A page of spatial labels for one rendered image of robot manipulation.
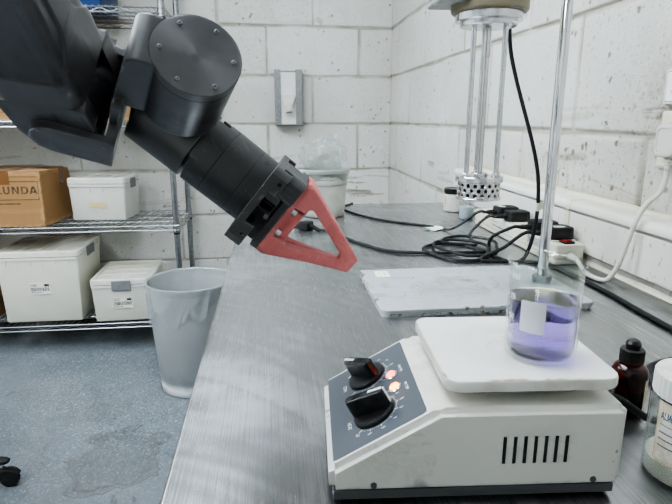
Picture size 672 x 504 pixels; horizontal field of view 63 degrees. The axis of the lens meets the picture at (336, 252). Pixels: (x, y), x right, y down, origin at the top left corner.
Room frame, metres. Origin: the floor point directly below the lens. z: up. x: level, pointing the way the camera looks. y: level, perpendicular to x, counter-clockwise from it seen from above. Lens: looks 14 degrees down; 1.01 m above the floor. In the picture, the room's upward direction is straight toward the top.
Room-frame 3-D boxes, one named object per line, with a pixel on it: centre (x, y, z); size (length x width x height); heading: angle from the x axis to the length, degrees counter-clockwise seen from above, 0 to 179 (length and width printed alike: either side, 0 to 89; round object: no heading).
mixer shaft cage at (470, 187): (0.79, -0.21, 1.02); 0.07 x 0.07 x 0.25
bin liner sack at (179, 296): (1.95, 0.54, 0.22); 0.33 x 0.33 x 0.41
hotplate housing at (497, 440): (0.39, -0.10, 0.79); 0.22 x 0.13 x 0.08; 93
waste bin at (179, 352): (1.95, 0.54, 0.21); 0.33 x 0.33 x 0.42
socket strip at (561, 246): (1.14, -0.39, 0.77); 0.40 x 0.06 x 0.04; 7
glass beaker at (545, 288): (0.37, -0.15, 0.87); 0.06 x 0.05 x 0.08; 172
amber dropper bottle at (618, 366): (0.44, -0.26, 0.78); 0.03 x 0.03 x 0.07
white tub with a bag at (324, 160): (1.45, 0.03, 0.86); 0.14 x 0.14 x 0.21
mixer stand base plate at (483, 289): (0.79, -0.20, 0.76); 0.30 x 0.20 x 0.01; 97
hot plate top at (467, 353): (0.39, -0.13, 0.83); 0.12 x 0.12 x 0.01; 3
